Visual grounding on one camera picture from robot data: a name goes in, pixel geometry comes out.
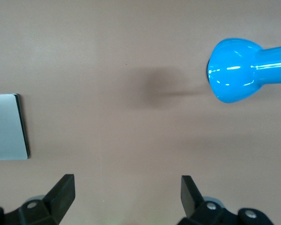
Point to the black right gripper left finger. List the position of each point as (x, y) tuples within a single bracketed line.
[(58, 201)]

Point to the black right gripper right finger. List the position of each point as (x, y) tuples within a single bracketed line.
[(194, 206)]

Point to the grey laptop black keyboard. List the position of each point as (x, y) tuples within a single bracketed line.
[(6, 126)]

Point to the blue desk lamp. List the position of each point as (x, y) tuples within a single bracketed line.
[(234, 70)]

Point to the brown table cover sheet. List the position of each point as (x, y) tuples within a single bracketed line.
[(107, 47)]

